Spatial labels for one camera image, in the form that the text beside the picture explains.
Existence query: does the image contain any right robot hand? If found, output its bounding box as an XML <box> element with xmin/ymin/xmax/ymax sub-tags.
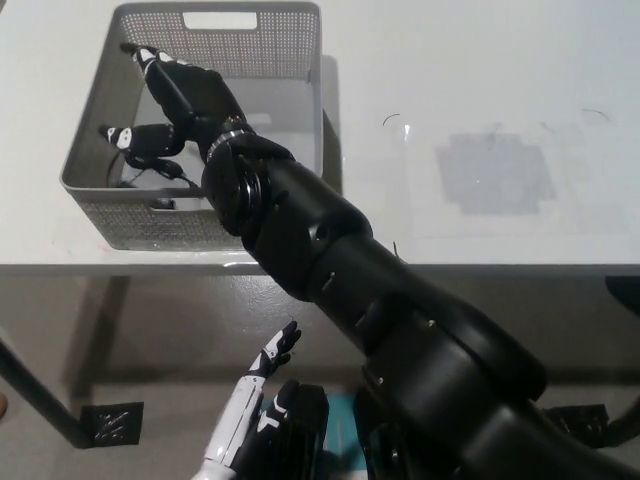
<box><xmin>97</xmin><ymin>42</ymin><xmax>251</xmax><ymax>162</ymax></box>

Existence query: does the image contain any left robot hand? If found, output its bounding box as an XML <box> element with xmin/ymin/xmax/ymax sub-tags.
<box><xmin>202</xmin><ymin>319</ymin><xmax>304</xmax><ymax>470</ymax></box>

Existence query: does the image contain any black power adapter with cords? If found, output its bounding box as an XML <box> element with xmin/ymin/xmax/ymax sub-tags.
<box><xmin>107</xmin><ymin>149</ymin><xmax>207</xmax><ymax>210</ymax></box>

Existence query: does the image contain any black and teal robot body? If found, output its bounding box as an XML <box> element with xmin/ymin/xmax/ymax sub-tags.
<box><xmin>234</xmin><ymin>382</ymin><xmax>401</xmax><ymax>480</ymax></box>

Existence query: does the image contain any grey perforated plastic basket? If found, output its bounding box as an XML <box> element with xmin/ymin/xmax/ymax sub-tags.
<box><xmin>59</xmin><ymin>0</ymin><xmax>325</xmax><ymax>251</ymax></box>

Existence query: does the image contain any dark metal table leg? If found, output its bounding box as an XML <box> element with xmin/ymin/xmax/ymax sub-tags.
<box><xmin>0</xmin><ymin>324</ymin><xmax>97</xmax><ymax>450</ymax></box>
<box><xmin>602</xmin><ymin>394</ymin><xmax>640</xmax><ymax>446</ymax></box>

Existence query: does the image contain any dark rounded object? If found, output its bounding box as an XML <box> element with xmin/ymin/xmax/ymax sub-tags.
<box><xmin>603</xmin><ymin>275</ymin><xmax>640</xmax><ymax>324</ymax></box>

